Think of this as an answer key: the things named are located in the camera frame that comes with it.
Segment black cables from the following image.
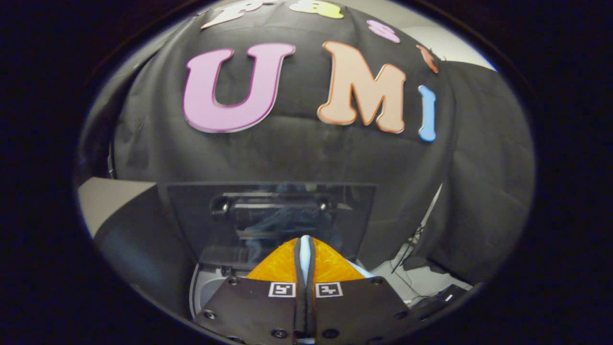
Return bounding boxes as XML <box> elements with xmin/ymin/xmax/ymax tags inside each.
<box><xmin>389</xmin><ymin>224</ymin><xmax>428</xmax><ymax>275</ymax></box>

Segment light blue shirt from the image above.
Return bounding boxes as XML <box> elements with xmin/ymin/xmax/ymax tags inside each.
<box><xmin>298</xmin><ymin>234</ymin><xmax>375</xmax><ymax>345</ymax></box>

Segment grey and beige cabinet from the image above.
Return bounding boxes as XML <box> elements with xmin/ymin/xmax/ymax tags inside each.
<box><xmin>78</xmin><ymin>177</ymin><xmax>198</xmax><ymax>314</ymax></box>

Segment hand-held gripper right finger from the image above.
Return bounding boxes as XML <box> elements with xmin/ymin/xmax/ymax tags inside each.
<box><xmin>306</xmin><ymin>236</ymin><xmax>423</xmax><ymax>345</ymax></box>

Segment black box on floor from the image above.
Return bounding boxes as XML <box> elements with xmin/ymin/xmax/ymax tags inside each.
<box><xmin>411</xmin><ymin>284</ymin><xmax>473</xmax><ymax>320</ymax></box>

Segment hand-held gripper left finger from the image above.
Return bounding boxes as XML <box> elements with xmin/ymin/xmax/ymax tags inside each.
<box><xmin>192</xmin><ymin>236</ymin><xmax>307</xmax><ymax>345</ymax></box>

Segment black backdrop cloth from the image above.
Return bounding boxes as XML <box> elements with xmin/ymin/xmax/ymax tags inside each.
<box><xmin>77</xmin><ymin>0</ymin><xmax>536</xmax><ymax>288</ymax></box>

